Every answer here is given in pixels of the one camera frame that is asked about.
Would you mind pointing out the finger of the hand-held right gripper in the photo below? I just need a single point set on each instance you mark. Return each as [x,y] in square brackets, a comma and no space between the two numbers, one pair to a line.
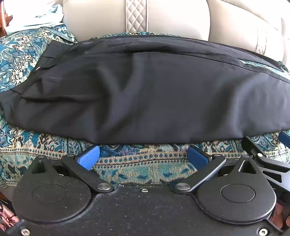
[253,147]
[285,136]

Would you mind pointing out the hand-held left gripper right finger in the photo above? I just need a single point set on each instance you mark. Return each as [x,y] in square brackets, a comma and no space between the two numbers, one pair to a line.
[197,156]

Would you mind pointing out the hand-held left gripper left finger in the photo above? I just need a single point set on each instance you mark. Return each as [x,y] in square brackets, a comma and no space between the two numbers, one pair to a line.
[89,157]

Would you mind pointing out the black pants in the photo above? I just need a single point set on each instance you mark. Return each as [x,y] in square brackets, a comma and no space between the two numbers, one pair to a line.
[145,90]

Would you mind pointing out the teal paisley blanket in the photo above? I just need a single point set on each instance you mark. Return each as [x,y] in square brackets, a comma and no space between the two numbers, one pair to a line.
[140,160]

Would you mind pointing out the pink patterned clothing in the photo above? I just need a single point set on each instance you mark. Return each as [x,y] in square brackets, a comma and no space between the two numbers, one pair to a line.
[6,215]

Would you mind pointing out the beige leather sofa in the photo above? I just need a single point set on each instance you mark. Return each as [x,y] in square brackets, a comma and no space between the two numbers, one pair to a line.
[237,20]

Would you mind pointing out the light blue cloth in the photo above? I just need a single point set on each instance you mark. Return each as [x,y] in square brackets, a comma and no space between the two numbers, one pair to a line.
[34,15]

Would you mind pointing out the brown wooden furniture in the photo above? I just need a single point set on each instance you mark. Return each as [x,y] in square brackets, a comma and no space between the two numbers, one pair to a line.
[1,15]

